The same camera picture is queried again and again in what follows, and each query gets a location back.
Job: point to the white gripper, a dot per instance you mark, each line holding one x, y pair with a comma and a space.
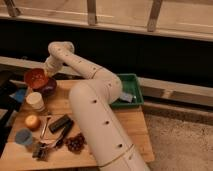
51, 66

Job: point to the red bowl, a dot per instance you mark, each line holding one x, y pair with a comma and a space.
35, 78

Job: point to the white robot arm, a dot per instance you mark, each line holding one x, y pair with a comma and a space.
90, 101

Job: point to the purple bowl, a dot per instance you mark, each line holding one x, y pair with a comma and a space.
48, 89

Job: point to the white cup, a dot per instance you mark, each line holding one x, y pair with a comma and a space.
35, 100

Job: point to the blue cloth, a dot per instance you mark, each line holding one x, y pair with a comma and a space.
19, 95

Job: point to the metal spoon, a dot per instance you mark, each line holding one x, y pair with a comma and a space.
44, 127

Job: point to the black rectangular block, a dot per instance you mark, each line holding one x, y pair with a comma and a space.
59, 123

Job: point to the orange fruit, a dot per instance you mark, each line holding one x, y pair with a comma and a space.
32, 122

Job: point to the black chair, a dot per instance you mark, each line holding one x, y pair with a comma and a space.
6, 102

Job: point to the blue cup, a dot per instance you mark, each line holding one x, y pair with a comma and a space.
24, 137

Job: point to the bunch of dark grapes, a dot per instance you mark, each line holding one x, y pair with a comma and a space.
75, 144

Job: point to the crumpled clear plastic wrap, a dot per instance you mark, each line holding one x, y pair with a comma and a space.
127, 97

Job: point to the dark brush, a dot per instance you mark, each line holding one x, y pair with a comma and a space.
40, 151

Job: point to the green plastic tray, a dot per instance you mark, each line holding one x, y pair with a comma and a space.
130, 86

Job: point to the black handled tongs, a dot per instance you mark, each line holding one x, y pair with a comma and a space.
60, 140

